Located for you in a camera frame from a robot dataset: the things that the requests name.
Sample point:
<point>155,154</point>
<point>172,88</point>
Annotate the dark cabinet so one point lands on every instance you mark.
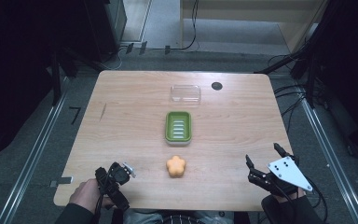
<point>105,28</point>

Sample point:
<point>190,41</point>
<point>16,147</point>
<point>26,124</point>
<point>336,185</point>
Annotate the person's left hand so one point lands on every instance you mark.
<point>85,194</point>

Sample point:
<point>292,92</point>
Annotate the person's right hand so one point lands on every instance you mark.
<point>292,196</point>

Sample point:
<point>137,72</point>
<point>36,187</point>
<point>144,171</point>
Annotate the person's striped clothing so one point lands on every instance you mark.
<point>174,217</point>

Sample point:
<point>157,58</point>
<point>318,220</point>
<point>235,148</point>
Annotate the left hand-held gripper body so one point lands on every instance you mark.
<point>118,176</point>

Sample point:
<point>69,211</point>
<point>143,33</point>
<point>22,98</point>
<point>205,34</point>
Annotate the clear plastic lid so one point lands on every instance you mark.
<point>185,94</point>

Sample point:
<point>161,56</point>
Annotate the orange flower-shaped soap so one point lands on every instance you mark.
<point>176,166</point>

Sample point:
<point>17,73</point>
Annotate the black curtain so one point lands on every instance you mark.
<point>9,71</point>

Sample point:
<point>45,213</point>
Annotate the black round table grommet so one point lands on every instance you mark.
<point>217,86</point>

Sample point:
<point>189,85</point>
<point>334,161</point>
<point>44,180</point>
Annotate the light wooden shelf unit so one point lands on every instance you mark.
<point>254,21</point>

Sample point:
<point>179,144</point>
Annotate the black tripod stand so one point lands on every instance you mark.
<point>304,62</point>

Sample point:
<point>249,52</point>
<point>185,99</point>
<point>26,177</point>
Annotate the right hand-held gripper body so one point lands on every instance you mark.
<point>287,174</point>

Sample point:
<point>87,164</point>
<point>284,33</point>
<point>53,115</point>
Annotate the small metal bracket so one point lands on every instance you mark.
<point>62,180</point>

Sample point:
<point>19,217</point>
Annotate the green soap dish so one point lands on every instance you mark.
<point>178,127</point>

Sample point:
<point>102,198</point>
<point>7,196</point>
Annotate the metal floor rail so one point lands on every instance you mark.
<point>31,161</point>
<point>332,161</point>

